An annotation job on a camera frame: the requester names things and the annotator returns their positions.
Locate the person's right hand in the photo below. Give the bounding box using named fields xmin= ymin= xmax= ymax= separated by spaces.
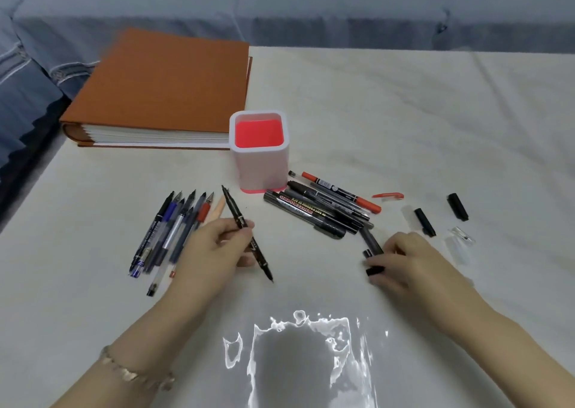
xmin=364 ymin=231 xmax=493 ymax=332

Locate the person's left hand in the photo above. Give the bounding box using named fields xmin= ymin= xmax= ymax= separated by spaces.
xmin=112 ymin=217 xmax=257 ymax=377

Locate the clear clip pen cap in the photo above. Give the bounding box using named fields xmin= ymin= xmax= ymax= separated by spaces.
xmin=449 ymin=226 xmax=476 ymax=247

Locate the pile of pen caps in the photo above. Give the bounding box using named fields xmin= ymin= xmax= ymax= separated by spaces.
xmin=357 ymin=204 xmax=473 ymax=278

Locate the row of pens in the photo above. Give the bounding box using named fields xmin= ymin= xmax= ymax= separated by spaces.
xmin=129 ymin=191 xmax=225 ymax=297

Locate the slim black marker pen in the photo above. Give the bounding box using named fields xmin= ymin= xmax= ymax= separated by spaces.
xmin=278 ymin=191 xmax=361 ymax=235
xmin=221 ymin=185 xmax=275 ymax=283
xmin=287 ymin=180 xmax=372 ymax=221
xmin=290 ymin=188 xmax=365 ymax=231

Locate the wide black pen cap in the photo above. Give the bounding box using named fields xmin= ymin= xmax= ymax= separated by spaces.
xmin=447 ymin=192 xmax=470 ymax=222

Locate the black whiteboard marker pen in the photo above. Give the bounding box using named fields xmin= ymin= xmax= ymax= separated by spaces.
xmin=264 ymin=191 xmax=347 ymax=240

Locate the red black marker pen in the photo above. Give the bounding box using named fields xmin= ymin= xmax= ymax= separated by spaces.
xmin=301 ymin=171 xmax=383 ymax=214

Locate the red white pen holder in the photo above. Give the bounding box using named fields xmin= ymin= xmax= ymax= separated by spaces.
xmin=229 ymin=110 xmax=289 ymax=194

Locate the person's right forearm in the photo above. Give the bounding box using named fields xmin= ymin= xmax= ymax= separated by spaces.
xmin=440 ymin=309 xmax=575 ymax=408

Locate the white table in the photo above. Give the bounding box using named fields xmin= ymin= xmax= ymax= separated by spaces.
xmin=0 ymin=46 xmax=575 ymax=408

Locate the orange cover binder album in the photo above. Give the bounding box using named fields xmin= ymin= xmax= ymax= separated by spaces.
xmin=59 ymin=28 xmax=253 ymax=150

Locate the blue grey sofa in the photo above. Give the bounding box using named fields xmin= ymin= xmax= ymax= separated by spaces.
xmin=0 ymin=0 xmax=575 ymax=229

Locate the pale bead bracelet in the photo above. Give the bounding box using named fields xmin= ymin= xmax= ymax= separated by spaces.
xmin=98 ymin=345 xmax=176 ymax=393

